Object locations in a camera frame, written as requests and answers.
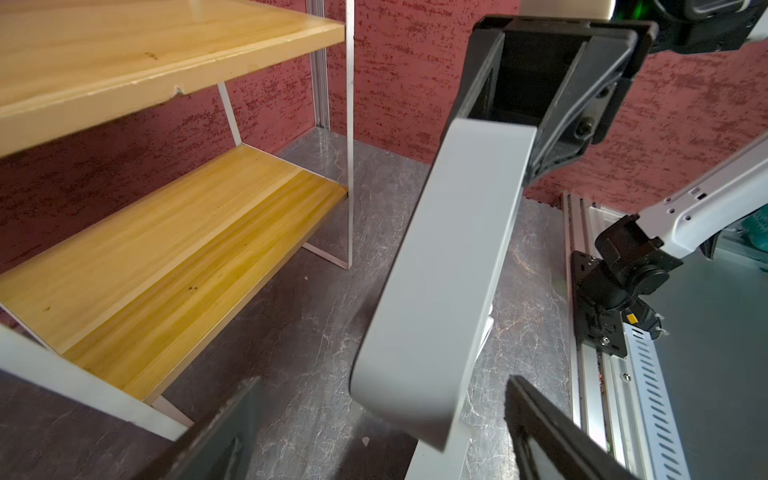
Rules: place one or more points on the right aluminium corner post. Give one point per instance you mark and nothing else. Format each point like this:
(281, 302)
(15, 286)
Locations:
(319, 74)

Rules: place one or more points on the grey rectangular alarm clock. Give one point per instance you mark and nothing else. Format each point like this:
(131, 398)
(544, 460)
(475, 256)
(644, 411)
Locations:
(434, 314)

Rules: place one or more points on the wooden two-tier white-framed shelf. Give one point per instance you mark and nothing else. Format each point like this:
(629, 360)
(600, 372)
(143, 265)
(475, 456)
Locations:
(112, 315)

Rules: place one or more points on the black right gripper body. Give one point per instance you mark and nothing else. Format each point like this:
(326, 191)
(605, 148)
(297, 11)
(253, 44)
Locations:
(537, 53)

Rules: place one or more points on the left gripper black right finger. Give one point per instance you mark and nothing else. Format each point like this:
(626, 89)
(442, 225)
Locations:
(548, 444)

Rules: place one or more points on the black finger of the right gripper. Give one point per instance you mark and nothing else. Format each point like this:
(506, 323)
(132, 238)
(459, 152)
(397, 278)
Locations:
(476, 93)
(581, 102)

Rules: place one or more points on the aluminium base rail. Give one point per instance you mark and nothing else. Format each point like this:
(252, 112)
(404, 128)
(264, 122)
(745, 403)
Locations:
(622, 404)

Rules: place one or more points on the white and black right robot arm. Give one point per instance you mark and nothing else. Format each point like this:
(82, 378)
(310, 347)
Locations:
(638, 252)

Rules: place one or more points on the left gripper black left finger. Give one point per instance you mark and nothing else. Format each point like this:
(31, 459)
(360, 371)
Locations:
(218, 447)

